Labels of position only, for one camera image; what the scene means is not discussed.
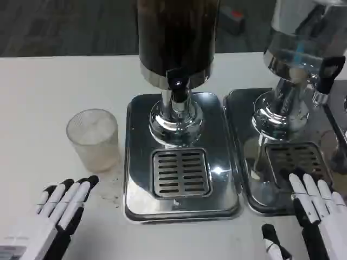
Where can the clear ribbed glass cup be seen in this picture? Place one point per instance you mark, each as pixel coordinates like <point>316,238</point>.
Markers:
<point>93,140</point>

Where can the black tap with steel spout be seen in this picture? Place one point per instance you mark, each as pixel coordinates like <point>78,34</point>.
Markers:
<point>177,86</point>

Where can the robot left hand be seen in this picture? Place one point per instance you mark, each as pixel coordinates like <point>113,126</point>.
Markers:
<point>40,227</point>

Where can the drink dispenser with dark liquid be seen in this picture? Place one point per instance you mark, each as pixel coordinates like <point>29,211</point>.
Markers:
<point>176,35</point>

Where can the grey box with orange label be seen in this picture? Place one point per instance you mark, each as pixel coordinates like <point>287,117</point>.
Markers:
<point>231,19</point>

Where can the steel drip tray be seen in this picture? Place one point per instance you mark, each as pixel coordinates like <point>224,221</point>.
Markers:
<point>244,151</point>
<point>222,168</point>

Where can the steel slotted drain grid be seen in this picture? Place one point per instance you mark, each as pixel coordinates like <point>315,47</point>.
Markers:
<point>181,173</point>
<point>295,157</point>

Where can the drink dispenser with clear tank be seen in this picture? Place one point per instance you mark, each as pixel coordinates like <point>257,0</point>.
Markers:
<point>295,48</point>

